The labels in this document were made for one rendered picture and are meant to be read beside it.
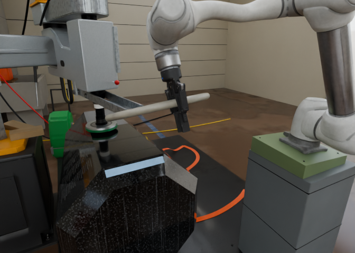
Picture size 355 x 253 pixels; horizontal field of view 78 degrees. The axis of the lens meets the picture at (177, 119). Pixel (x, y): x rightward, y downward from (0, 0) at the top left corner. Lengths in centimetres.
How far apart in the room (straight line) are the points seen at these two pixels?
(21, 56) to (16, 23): 461
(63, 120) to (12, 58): 144
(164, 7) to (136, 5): 618
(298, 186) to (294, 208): 13
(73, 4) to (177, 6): 95
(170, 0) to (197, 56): 691
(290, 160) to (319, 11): 67
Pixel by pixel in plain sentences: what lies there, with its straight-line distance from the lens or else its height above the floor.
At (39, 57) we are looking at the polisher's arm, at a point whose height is 132.
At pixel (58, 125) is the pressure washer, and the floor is 43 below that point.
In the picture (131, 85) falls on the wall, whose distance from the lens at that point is 673.
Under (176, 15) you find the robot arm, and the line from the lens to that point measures 63.
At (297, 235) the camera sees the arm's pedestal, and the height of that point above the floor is 49.
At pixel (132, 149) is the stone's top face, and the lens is 131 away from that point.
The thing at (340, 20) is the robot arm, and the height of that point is 147.
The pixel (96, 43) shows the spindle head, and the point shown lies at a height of 141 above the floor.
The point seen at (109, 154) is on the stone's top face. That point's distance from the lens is 128.
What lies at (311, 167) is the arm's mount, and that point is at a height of 85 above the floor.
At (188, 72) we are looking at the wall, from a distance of 739.
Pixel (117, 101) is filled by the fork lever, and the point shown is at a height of 106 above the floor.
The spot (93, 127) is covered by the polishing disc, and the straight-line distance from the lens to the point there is 159.
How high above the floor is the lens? 139
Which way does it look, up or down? 18 degrees down
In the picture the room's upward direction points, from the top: straight up
